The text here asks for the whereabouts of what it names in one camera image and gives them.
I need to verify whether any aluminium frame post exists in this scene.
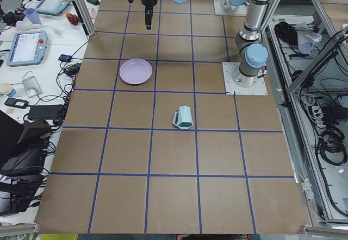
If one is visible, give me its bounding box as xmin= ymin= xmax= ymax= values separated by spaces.
xmin=71 ymin=0 xmax=95 ymax=37

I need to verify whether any upper blue teach pendant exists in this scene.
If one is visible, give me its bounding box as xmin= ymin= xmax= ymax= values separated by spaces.
xmin=35 ymin=0 xmax=71 ymax=16

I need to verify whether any light blue plastic cup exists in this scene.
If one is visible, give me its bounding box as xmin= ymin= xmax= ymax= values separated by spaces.
xmin=24 ymin=8 xmax=41 ymax=24

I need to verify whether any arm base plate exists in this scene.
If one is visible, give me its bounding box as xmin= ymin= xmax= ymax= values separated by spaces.
xmin=222 ymin=62 xmax=268 ymax=96
xmin=213 ymin=0 xmax=247 ymax=16

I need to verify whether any metal tin box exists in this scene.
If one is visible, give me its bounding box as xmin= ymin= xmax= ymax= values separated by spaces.
xmin=22 ymin=76 xmax=42 ymax=98

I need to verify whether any lower blue teach pendant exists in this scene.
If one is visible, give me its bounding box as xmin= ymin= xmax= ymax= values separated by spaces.
xmin=7 ymin=31 xmax=48 ymax=67

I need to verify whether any pink cup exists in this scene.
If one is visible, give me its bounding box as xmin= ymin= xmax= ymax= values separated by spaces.
xmin=88 ymin=8 xmax=97 ymax=19

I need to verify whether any black power adapter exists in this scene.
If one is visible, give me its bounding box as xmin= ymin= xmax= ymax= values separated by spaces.
xmin=86 ymin=0 xmax=100 ymax=5

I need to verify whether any lilac plate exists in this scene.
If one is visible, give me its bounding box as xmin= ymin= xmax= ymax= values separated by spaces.
xmin=120 ymin=58 xmax=152 ymax=85

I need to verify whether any red brown toy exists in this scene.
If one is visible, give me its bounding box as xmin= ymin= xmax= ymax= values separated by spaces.
xmin=65 ymin=12 xmax=80 ymax=26

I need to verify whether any blue teach pendant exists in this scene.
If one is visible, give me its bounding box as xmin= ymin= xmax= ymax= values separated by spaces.
xmin=7 ymin=31 xmax=48 ymax=67
xmin=35 ymin=0 xmax=71 ymax=16

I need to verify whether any light green faceted mug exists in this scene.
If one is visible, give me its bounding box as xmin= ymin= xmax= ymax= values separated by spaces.
xmin=172 ymin=105 xmax=194 ymax=129

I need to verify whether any paper cup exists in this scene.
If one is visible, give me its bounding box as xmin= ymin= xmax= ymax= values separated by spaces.
xmin=0 ymin=82 xmax=16 ymax=97

